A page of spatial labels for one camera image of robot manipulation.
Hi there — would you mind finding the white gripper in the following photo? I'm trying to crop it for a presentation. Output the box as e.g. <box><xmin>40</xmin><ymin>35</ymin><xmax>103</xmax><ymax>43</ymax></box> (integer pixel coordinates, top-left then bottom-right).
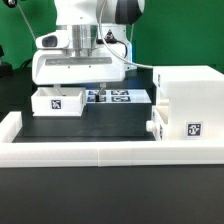
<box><xmin>31</xmin><ymin>30</ymin><xmax>128</xmax><ymax>102</ymax></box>

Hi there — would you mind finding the white drawer tray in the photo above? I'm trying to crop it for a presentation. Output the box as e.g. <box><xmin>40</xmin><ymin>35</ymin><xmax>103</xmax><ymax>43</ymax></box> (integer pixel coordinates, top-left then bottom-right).
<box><xmin>31</xmin><ymin>87</ymin><xmax>86</xmax><ymax>116</ymax></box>
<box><xmin>146</xmin><ymin>106</ymin><xmax>168</xmax><ymax>141</ymax></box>

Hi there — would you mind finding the white front drawer tray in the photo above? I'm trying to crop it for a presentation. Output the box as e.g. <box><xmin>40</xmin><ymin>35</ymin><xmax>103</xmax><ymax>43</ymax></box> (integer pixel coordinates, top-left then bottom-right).
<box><xmin>146</xmin><ymin>106</ymin><xmax>168</xmax><ymax>141</ymax></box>

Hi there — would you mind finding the white drawer cabinet box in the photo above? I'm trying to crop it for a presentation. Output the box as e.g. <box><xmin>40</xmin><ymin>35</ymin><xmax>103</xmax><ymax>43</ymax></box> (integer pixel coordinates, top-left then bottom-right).
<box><xmin>153</xmin><ymin>66</ymin><xmax>224</xmax><ymax>141</ymax></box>

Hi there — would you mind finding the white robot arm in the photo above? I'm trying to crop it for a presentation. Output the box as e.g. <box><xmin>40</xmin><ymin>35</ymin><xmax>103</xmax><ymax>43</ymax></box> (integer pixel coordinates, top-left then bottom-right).
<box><xmin>32</xmin><ymin>0</ymin><xmax>145</xmax><ymax>86</ymax></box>

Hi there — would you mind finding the printed marker sheet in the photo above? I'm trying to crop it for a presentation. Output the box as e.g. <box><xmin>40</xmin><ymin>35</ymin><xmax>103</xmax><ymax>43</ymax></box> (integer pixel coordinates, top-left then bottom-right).
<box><xmin>85</xmin><ymin>89</ymin><xmax>152</xmax><ymax>104</ymax></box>

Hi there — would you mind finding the black device at left edge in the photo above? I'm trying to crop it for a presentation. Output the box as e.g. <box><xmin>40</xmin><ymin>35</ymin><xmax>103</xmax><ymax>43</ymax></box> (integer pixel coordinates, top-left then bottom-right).
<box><xmin>0</xmin><ymin>45</ymin><xmax>13</xmax><ymax>78</ymax></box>

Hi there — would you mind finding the white thin cable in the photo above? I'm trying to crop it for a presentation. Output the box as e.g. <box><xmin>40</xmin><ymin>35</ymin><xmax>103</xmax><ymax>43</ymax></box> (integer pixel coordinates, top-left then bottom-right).
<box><xmin>15</xmin><ymin>2</ymin><xmax>37</xmax><ymax>43</ymax></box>

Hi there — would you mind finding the white U-shaped border frame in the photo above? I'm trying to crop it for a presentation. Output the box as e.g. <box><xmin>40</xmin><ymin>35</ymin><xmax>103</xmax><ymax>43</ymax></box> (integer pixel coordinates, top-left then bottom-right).
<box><xmin>0</xmin><ymin>112</ymin><xmax>224</xmax><ymax>168</ymax></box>

